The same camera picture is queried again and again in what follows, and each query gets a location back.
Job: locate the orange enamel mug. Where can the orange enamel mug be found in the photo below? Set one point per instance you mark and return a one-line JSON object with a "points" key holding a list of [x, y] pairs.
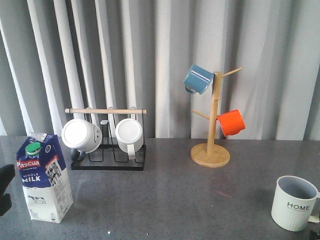
{"points": [[231, 122]]}

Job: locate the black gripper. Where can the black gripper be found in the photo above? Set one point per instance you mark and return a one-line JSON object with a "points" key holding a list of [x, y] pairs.
{"points": [[314, 235], [7, 173]]}

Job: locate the grey white curtain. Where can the grey white curtain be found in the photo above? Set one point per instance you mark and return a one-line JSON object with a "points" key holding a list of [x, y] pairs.
{"points": [[134, 54]]}

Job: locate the blue enamel mug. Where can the blue enamel mug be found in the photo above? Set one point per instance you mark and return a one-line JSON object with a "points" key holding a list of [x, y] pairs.
{"points": [[197, 79]]}

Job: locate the Pascual whole milk carton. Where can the Pascual whole milk carton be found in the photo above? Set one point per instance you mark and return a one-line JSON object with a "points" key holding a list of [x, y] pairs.
{"points": [[44, 175]]}

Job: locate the white HOME mug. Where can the white HOME mug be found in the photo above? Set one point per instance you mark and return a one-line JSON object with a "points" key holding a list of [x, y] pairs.
{"points": [[296, 203]]}

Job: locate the white ribbed mug on rack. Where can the white ribbed mug on rack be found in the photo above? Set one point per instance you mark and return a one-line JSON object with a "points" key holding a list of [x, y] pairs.
{"points": [[129, 135]]}

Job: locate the white smooth mug on rack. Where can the white smooth mug on rack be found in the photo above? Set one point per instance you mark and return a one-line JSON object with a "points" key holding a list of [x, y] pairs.
{"points": [[82, 137]]}

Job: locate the wooden mug tree stand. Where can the wooden mug tree stand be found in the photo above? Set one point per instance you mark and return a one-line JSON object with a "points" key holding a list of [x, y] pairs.
{"points": [[209, 154]]}

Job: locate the black mug rack wooden handle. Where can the black mug rack wooden handle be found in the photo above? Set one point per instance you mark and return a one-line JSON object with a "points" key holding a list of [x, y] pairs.
{"points": [[108, 156]]}

